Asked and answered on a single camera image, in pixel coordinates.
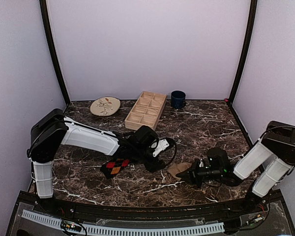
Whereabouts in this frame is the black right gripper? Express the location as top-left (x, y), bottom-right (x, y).
top-left (177, 160), bottom-right (223, 188)

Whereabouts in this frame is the tan beige sock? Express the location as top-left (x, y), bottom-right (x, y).
top-left (167, 162), bottom-right (191, 181)

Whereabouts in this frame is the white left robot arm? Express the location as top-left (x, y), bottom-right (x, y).
top-left (27, 109), bottom-right (176, 214)

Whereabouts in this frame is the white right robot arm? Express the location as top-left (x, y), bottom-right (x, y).
top-left (177, 121), bottom-right (295, 213)

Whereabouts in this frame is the argyle patterned sock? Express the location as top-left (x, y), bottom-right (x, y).
top-left (100, 158), bottom-right (134, 179)

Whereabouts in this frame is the wooden compartment tray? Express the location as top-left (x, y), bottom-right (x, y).
top-left (124, 91), bottom-right (167, 130)

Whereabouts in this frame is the cream floral plate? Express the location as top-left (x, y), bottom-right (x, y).
top-left (90, 97), bottom-right (120, 117)

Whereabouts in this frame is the dark blue mug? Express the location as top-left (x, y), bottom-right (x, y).
top-left (171, 90), bottom-right (186, 109)

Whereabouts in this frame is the white slotted cable duct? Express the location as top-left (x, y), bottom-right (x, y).
top-left (21, 210), bottom-right (225, 236)

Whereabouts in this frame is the black left frame post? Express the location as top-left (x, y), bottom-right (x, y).
top-left (39, 0), bottom-right (71, 106)

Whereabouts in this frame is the black frame post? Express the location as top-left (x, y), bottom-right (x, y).
top-left (39, 0), bottom-right (71, 106)
top-left (228, 0), bottom-right (258, 104)

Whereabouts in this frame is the black right frame post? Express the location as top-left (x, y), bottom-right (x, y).
top-left (228, 0), bottom-right (258, 104)

